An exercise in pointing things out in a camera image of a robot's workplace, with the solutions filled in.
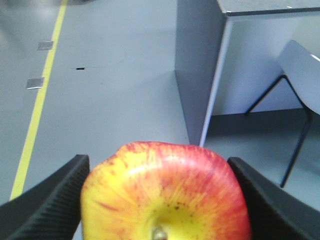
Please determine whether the grey chair with black legs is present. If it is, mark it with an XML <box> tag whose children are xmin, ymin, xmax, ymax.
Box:
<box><xmin>245</xmin><ymin>40</ymin><xmax>320</xmax><ymax>188</ymax></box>

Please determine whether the metal floor socket plate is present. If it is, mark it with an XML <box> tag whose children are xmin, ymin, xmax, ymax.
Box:
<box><xmin>37</xmin><ymin>40</ymin><xmax>54</xmax><ymax>51</ymax></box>
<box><xmin>26</xmin><ymin>76</ymin><xmax>45</xmax><ymax>90</ymax></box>

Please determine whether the grey white desk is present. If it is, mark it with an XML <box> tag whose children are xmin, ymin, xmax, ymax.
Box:
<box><xmin>174</xmin><ymin>0</ymin><xmax>320</xmax><ymax>147</ymax></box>

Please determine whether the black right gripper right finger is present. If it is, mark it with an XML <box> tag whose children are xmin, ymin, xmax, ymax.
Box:
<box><xmin>227</xmin><ymin>157</ymin><xmax>320</xmax><ymax>240</ymax></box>

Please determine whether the red yellow apple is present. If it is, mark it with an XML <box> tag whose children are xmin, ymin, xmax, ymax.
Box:
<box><xmin>80</xmin><ymin>141</ymin><xmax>253</xmax><ymax>240</ymax></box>

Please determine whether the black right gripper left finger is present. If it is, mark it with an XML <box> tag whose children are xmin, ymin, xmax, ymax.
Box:
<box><xmin>0</xmin><ymin>154</ymin><xmax>90</xmax><ymax>240</ymax></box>

